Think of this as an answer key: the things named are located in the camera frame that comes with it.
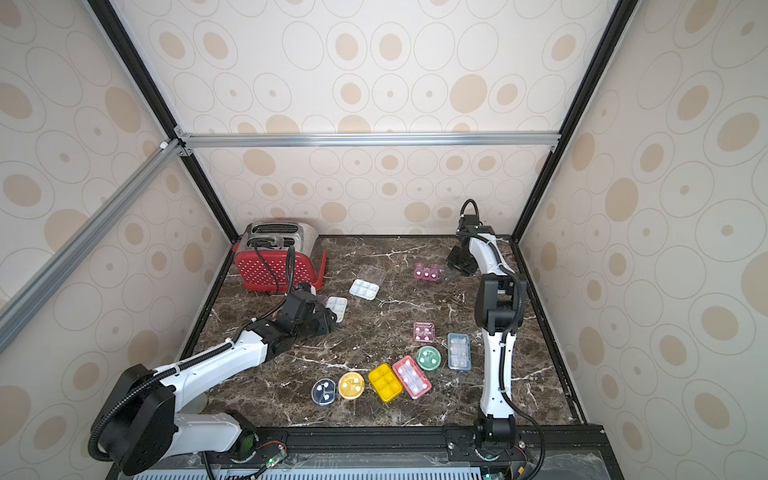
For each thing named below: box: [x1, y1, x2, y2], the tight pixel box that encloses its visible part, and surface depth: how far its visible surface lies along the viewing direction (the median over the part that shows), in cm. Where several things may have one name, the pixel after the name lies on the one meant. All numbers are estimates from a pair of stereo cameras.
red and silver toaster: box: [232, 221, 328, 293], surface depth 97 cm
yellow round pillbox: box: [338, 371, 365, 400], surface depth 84 cm
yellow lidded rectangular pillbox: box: [368, 362, 403, 403], surface depth 85 cm
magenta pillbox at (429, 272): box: [414, 262, 441, 283], surface depth 111 cm
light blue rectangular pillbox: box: [448, 333, 472, 371], surface depth 91 cm
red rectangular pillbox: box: [392, 355, 433, 400], surface depth 85 cm
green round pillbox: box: [416, 345, 442, 371], surface depth 89 cm
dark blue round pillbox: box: [311, 378, 338, 407], surface depth 83 cm
